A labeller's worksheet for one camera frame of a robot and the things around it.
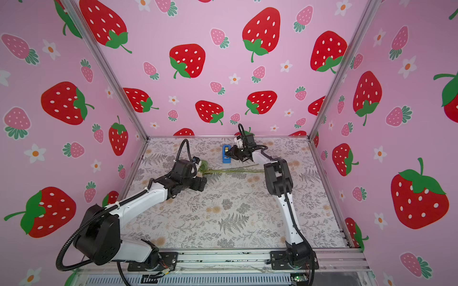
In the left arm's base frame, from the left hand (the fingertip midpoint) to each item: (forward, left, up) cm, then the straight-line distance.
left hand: (200, 177), depth 89 cm
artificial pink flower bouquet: (+8, 0, -5) cm, 10 cm away
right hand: (+19, -9, -5) cm, 22 cm away
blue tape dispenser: (+19, -12, -8) cm, 24 cm away
